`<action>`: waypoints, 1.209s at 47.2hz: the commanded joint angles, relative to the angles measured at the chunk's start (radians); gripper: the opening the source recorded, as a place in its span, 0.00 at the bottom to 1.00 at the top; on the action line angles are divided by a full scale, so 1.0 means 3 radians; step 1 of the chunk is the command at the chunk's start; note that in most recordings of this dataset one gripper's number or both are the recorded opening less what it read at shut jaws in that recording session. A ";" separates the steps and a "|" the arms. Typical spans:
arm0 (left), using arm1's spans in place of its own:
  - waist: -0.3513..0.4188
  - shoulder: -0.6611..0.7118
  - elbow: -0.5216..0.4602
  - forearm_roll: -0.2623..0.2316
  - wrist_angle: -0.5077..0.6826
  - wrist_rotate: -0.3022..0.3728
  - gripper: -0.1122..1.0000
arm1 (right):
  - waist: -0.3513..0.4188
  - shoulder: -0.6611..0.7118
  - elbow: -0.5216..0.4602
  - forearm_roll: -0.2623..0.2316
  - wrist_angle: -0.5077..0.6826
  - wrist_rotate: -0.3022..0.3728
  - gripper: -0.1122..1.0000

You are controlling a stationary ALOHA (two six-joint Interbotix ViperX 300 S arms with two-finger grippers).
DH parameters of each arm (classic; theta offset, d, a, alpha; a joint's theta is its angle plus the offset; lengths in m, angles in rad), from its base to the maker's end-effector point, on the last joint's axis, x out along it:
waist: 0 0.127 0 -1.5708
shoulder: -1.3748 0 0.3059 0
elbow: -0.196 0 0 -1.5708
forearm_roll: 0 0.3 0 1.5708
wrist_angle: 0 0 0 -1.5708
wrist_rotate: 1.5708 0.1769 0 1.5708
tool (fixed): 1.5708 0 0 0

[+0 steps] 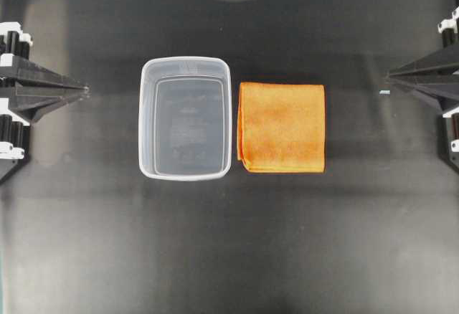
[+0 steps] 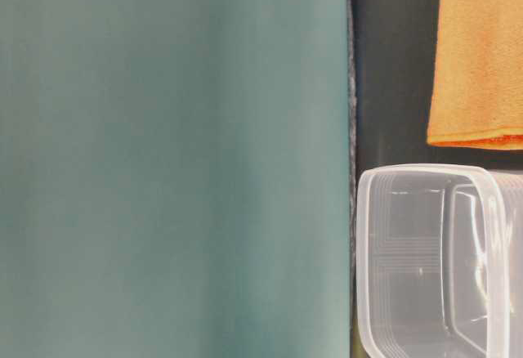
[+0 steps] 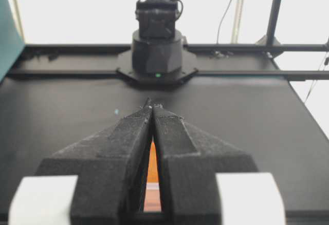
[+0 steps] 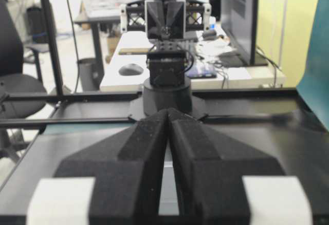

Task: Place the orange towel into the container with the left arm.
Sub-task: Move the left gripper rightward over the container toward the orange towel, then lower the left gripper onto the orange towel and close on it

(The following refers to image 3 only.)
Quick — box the thin black hanging cable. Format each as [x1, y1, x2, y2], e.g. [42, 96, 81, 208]
[217, 0, 244, 44]

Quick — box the teal side panel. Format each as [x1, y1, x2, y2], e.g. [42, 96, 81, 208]
[1, 0, 25, 81]

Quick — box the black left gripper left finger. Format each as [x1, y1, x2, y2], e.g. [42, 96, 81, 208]
[8, 97, 154, 225]

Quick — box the black aluminium frame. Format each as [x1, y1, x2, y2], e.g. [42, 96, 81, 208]
[7, 0, 329, 82]

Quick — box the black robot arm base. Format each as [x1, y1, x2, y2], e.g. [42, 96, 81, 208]
[117, 0, 198, 84]

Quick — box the orange towel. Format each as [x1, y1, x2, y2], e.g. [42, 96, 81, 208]
[144, 142, 161, 212]

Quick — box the thin white wire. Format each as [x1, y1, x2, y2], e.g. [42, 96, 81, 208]
[305, 45, 329, 105]

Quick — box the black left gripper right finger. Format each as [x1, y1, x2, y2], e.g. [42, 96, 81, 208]
[152, 103, 286, 225]

